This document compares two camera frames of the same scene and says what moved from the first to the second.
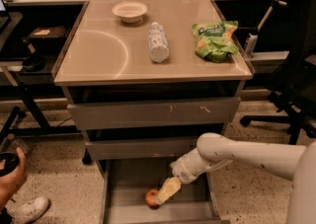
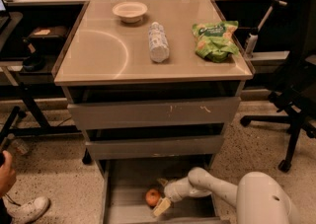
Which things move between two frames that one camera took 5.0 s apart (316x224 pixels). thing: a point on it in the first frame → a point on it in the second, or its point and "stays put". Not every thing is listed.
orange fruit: (151, 196) stays put
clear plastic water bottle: (158, 43) stays put
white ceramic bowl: (130, 12) stays put
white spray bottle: (251, 44) stays put
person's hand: (11, 183) → (7, 173)
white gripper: (185, 170) → (174, 190)
